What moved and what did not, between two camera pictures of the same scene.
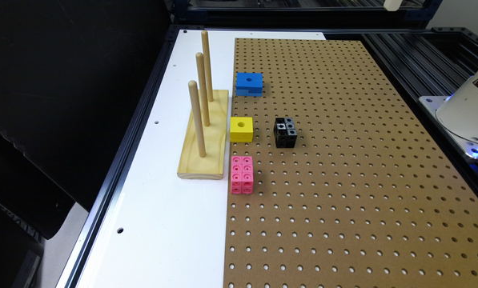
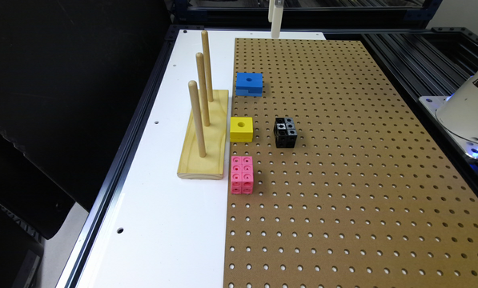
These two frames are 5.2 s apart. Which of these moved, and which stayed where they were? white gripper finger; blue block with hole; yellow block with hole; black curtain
Moved: white gripper finger
Stayed: black curtain; blue block with hole; yellow block with hole
